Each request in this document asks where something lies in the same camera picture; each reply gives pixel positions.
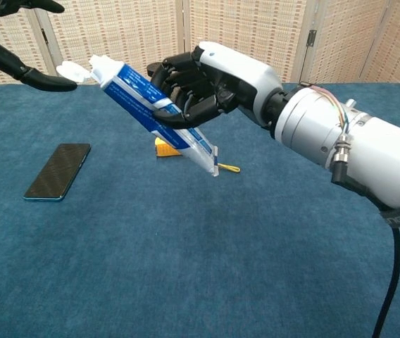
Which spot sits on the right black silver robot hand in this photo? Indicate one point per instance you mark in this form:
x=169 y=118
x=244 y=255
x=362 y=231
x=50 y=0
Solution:
x=235 y=74

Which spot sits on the black screen hinge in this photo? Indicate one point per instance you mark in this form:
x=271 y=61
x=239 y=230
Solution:
x=312 y=37
x=44 y=37

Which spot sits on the black smartphone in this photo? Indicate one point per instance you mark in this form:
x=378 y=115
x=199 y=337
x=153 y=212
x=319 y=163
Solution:
x=57 y=172

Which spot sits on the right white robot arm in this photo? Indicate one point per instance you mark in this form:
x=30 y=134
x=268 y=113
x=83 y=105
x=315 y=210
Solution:
x=379 y=148

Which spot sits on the yellow tape measure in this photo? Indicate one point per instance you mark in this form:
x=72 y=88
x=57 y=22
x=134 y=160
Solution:
x=164 y=149

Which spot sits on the white blue toothpaste tube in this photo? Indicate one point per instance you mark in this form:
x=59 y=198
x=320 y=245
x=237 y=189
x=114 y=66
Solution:
x=133 y=84

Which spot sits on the blue table cloth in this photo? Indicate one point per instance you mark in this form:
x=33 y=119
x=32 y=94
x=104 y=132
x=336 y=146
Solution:
x=186 y=253

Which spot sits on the woven folding screen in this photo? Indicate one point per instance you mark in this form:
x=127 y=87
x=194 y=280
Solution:
x=122 y=35

